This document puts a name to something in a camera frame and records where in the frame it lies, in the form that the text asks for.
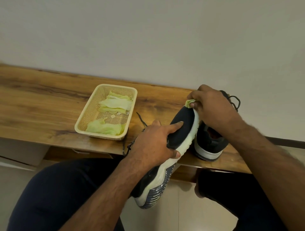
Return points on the person's right hand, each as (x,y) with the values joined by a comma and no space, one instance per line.
(214,109)

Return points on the dark baseboard strip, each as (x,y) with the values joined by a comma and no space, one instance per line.
(286,142)

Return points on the person's right forearm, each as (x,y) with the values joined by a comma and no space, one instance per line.
(274,176)

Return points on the dark sneaker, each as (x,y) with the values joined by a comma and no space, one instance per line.
(209,145)
(185,119)

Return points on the person's left forearm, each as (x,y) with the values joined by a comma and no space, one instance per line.
(104,202)

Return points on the person's left hand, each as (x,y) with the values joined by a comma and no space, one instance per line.
(150,147)

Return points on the grey shoelace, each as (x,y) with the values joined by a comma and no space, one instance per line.
(236,102)
(141,120)

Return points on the cream plastic mesh basket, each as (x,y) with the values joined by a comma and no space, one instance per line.
(87,116)

